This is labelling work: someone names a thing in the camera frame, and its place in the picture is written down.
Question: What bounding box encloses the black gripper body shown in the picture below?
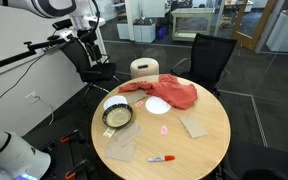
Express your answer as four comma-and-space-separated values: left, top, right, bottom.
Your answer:
78, 29, 100, 51

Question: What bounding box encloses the small yellowish tag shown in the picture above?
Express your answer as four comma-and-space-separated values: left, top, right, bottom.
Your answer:
102, 127, 117, 139

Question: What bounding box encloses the white power cable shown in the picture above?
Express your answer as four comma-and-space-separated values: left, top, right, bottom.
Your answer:
35, 95, 55, 127

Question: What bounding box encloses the white paper towel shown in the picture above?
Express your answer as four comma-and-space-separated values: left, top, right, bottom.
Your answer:
114, 122, 142, 148

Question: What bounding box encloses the white wall outlet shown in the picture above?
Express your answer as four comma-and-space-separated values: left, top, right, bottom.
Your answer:
24, 90, 40, 105

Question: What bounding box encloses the wooden door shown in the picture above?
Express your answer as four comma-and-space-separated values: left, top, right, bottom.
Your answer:
231, 0, 279, 52

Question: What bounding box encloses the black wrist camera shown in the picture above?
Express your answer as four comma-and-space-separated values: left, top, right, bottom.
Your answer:
51, 18, 74, 31

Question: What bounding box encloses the beige cylindrical stool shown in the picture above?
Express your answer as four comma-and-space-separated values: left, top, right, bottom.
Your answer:
129, 57, 160, 80

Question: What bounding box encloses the white round plate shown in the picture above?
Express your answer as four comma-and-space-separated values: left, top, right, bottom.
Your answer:
102, 94, 129, 111
145, 95, 172, 116

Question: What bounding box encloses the black mesh office chair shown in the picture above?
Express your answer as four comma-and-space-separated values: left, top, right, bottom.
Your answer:
169, 32, 238, 98

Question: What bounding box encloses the blue bin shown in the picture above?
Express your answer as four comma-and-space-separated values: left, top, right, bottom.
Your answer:
155, 26, 168, 41

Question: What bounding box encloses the dark office chair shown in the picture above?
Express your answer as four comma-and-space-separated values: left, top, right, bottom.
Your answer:
219, 139, 288, 180

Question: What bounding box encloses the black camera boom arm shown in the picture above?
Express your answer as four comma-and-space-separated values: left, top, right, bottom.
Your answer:
0, 34, 76, 81

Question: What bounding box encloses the beige utility cart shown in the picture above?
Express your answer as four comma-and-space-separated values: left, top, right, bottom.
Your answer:
170, 7, 216, 43

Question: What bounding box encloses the white box cabinet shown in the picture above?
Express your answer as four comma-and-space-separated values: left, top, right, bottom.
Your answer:
266, 4, 288, 55

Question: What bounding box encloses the grey marker with red cap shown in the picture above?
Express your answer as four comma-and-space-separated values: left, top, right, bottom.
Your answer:
146, 154, 177, 164

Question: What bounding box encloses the black thin cable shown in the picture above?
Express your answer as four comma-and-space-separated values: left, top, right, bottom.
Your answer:
0, 49, 52, 105

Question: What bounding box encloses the small pink rectangular piece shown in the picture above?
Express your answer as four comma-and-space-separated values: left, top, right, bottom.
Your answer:
160, 124, 169, 136

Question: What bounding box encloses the white low cabinet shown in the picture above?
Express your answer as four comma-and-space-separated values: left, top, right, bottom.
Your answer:
116, 17, 157, 44

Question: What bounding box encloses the red cloth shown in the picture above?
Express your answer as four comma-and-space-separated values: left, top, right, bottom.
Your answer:
118, 73, 199, 111

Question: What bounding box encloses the black orange clamp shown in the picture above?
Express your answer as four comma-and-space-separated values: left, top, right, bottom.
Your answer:
59, 129, 82, 145
64, 158, 92, 180

